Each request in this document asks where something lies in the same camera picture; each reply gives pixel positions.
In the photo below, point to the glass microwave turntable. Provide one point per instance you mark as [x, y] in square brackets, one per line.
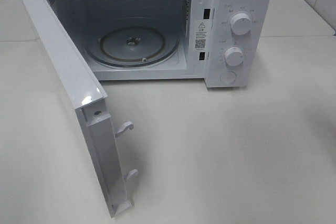
[132, 42]

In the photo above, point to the white microwave door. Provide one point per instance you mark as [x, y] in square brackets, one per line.
[84, 100]

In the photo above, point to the white timer knob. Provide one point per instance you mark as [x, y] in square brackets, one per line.
[234, 56]

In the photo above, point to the upper white power knob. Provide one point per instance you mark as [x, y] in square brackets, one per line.
[240, 23]

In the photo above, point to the white microwave oven body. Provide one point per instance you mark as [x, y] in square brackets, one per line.
[205, 35]

